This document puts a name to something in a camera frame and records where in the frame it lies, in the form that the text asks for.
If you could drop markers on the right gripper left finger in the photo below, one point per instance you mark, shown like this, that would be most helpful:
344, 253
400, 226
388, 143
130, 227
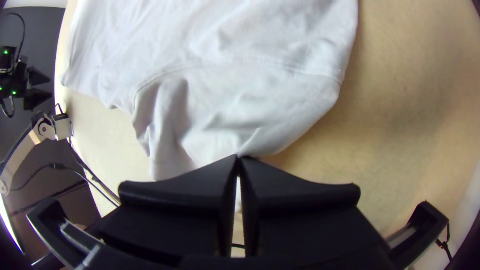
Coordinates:
180, 210

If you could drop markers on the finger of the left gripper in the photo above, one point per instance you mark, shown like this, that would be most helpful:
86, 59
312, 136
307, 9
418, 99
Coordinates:
37, 77
36, 99

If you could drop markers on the white t-shirt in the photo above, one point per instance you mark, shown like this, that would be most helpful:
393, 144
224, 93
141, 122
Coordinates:
210, 75

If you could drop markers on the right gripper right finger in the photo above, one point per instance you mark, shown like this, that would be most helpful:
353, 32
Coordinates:
300, 213

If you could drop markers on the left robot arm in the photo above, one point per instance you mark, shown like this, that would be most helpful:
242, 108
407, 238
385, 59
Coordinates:
6, 58

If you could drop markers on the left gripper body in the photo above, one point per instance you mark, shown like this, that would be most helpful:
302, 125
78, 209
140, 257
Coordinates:
17, 84

